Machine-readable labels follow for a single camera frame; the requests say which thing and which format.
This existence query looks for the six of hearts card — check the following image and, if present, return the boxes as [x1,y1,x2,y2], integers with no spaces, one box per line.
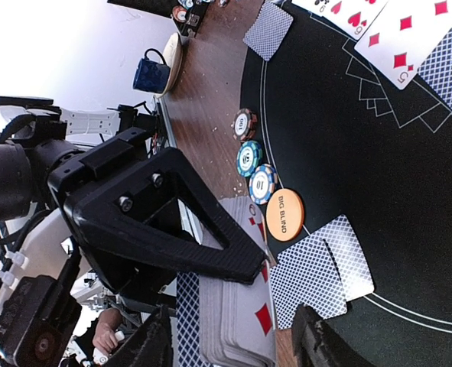
[292,0,388,40]

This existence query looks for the yellow big blind button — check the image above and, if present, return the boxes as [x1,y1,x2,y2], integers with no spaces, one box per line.
[266,188,304,242]

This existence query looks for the round black poker mat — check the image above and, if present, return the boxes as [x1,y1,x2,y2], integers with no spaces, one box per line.
[241,2,452,366]

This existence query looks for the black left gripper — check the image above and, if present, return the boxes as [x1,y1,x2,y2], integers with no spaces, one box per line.
[0,114,265,366]

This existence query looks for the beige patterned plate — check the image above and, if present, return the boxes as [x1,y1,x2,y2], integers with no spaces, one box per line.
[154,32,184,99]

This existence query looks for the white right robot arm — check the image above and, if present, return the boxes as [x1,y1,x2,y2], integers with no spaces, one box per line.
[0,97,265,366]

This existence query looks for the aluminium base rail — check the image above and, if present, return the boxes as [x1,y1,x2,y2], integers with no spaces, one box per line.
[153,96,177,153]

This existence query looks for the dark blue mug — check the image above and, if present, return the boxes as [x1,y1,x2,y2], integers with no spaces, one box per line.
[132,48,171,94]

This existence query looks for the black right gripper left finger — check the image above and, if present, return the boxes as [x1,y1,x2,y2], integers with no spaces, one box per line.
[109,306,172,367]

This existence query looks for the blue playing card deck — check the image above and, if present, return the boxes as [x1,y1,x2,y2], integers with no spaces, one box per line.
[175,196,278,367]

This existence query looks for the person hand holding controller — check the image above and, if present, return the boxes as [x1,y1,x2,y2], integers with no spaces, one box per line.
[93,308,123,356]

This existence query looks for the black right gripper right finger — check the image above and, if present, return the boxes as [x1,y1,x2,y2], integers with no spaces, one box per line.
[291,305,367,366]

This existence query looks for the black poker set case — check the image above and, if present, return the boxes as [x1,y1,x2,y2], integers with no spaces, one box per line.
[108,0,211,37]

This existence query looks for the five of diamonds card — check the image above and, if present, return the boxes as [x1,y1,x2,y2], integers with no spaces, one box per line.
[355,0,452,90]

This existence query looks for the blue-backed playing card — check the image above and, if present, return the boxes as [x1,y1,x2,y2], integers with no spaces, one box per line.
[243,1,294,62]
[270,237,347,330]
[311,214,375,301]

